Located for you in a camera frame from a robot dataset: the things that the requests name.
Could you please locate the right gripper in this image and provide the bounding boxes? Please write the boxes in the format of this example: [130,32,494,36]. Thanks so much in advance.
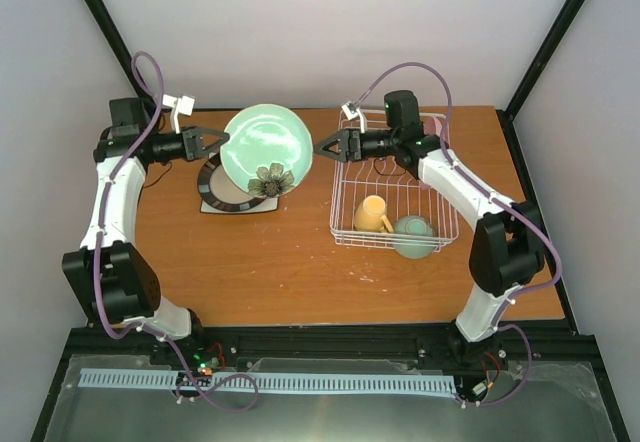
[312,129,398,164]

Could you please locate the teal flower plate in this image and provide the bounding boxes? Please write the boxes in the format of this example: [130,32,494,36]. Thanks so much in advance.
[220,104,313,199]

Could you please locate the white wire dish rack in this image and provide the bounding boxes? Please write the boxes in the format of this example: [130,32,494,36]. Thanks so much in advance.
[328,107,460,253]

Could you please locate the yellow ceramic mug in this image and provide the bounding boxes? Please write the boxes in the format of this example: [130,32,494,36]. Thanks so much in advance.
[353,195,394,234]

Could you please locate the pink round plate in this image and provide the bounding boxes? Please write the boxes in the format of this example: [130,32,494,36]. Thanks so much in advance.
[425,116,443,137]

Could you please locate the green ceramic bowl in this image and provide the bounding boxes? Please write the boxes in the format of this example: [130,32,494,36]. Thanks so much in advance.
[392,215,435,259]

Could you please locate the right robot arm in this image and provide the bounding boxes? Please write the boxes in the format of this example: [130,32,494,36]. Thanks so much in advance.
[314,90,544,365]

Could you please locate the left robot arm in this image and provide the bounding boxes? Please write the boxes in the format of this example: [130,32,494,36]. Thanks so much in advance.
[61,95,229,365]

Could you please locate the black round plate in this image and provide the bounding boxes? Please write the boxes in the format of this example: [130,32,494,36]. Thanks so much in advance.
[197,153,260,203]

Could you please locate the white square plate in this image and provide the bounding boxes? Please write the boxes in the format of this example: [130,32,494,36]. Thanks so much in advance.
[200,198,278,215]

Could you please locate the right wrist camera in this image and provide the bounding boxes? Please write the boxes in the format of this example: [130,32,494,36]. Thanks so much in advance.
[341,102,367,133]

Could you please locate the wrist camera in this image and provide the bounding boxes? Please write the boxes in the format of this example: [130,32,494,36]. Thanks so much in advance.
[341,102,367,133]
[162,94,195,134]

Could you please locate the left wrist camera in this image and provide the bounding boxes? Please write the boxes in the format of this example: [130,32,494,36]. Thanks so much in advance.
[162,94,195,134]

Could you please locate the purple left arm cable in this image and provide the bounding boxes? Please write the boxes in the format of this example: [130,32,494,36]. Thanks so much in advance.
[92,51,260,411]

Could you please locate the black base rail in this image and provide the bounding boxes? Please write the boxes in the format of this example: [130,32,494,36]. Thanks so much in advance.
[64,324,601,378]

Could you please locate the left black frame post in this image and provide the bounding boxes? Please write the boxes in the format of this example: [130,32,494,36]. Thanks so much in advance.
[83,0,154,116]

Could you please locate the black frame post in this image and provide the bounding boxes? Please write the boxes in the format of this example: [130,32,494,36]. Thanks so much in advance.
[83,0,154,116]
[503,0,610,119]

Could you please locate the light blue cable duct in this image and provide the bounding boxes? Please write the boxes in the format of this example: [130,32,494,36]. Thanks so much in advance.
[78,368,456,398]

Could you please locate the right black frame post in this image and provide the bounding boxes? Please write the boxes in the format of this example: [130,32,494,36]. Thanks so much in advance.
[503,0,610,119]

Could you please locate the metal base plate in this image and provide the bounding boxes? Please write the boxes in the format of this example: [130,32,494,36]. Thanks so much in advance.
[43,356,616,441]

